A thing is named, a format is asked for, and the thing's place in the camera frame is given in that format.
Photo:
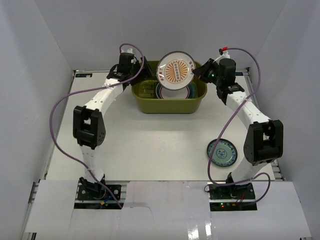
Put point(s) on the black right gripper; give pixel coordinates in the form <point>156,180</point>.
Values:
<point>201,72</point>

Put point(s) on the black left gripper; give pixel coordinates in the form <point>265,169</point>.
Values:
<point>144,71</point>

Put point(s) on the teal scalloped plate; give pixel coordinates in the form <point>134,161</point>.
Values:
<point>193,91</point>

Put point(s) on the white plate teal rim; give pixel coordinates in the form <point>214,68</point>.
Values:
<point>163,93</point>

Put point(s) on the orange sunburst plate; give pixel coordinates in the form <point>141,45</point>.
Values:
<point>175,70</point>

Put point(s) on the small blue white plate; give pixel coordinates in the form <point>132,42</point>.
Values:
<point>225,154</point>

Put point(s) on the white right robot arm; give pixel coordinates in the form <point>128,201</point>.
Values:
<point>264,139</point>

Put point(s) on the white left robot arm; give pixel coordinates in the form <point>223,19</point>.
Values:
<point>88,120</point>

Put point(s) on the olive green plastic bin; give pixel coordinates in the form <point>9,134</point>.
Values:
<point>147,102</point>

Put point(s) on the left blue table label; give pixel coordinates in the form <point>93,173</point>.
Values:
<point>83,75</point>

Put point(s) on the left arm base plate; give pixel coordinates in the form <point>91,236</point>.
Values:
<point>102,200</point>

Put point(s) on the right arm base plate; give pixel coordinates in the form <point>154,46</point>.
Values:
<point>231,198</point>

